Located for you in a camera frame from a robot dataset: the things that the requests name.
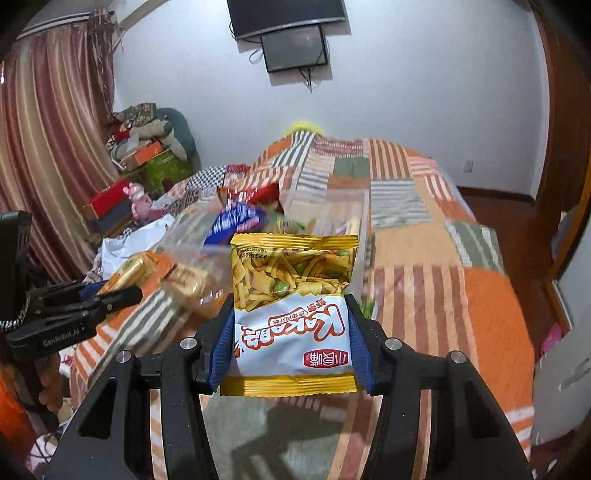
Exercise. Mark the white cloth on bed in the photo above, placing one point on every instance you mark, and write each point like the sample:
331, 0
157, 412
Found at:
114, 252

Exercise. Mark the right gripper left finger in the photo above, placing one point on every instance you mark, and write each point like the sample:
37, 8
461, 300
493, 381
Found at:
109, 435

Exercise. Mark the small wall monitor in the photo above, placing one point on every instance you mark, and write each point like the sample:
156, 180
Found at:
294, 48

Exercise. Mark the wall power outlet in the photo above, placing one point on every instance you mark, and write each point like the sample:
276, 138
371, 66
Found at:
468, 166

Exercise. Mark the striped patchwork bed quilt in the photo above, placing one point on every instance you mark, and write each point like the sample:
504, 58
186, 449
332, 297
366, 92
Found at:
437, 280

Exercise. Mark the clear plastic storage bin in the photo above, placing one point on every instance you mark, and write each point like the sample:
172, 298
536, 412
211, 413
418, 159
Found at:
315, 212

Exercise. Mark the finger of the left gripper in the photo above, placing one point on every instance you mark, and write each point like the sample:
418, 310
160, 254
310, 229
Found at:
66, 293
105, 304

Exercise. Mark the blue snack bag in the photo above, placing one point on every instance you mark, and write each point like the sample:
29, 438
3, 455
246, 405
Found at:
235, 218

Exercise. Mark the large wall television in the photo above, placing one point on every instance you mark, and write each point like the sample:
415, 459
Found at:
251, 18

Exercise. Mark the orange box on pile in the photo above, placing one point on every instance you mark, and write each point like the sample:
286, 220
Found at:
139, 156

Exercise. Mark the person's left hand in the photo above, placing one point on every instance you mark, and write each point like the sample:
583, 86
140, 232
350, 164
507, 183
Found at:
51, 395

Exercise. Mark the pink rabbit toy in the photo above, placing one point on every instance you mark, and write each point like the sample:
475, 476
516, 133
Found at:
140, 201

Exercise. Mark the dark grey box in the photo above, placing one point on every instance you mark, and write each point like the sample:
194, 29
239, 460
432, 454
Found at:
117, 214

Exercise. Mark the wooden door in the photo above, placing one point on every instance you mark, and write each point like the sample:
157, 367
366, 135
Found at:
568, 145

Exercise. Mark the brown wafer cracker pack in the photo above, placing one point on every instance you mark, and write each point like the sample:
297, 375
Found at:
193, 289

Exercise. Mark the red cartoon snack bag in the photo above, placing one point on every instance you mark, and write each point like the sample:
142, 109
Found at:
267, 196

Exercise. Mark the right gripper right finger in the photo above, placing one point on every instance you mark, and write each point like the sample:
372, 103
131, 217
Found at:
437, 416

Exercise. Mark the white appliance with stickers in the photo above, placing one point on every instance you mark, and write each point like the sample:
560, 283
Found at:
562, 384

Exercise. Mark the red striped curtain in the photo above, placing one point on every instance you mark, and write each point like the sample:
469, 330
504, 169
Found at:
56, 113

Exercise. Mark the yellow headboard arch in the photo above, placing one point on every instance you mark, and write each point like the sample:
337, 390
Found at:
303, 126

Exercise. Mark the yellow white Kaka snack bag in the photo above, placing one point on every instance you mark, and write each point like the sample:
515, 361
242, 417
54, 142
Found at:
291, 334

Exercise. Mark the green cardboard box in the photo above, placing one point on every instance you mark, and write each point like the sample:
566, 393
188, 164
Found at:
161, 173

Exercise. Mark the red gift box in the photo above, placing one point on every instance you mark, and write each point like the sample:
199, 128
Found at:
103, 202

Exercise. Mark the checkered patchwork sheet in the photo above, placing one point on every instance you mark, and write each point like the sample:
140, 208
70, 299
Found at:
200, 187

